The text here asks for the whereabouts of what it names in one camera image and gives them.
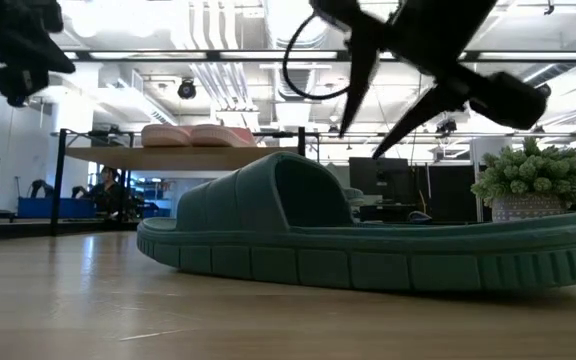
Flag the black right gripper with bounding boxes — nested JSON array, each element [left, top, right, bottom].
[[309, 0, 500, 161]]

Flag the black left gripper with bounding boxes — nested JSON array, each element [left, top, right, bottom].
[[0, 0, 77, 109]]

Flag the pink rubber slide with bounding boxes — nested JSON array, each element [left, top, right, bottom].
[[140, 123, 197, 148], [190, 123, 258, 148]]

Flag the black ceiling spotlight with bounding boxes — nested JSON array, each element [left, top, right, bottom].
[[435, 117, 458, 138], [177, 77, 198, 101]]

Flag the black desk monitor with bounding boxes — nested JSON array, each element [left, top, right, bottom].
[[348, 156, 412, 204]]

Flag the blue storage bin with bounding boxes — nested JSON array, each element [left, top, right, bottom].
[[16, 195, 97, 220]]

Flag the person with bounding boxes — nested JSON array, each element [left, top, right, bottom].
[[71, 166, 125, 217]]

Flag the green potted plant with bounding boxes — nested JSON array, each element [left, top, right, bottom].
[[470, 137, 576, 224]]

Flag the black overhead beam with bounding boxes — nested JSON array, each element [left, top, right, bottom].
[[0, 48, 576, 63]]

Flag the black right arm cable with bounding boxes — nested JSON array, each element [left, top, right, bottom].
[[281, 13, 352, 102]]

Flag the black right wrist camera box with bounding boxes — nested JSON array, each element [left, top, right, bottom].
[[469, 71, 553, 131]]

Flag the wooden shelf with black frame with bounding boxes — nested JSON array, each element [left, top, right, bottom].
[[50, 126, 322, 237]]

